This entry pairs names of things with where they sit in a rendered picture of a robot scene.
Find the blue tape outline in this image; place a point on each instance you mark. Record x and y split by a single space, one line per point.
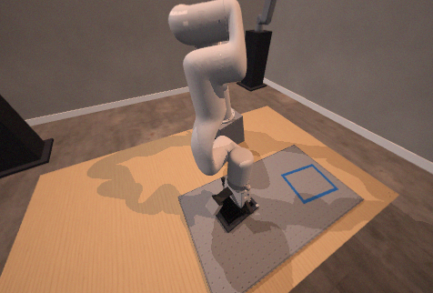
314 197

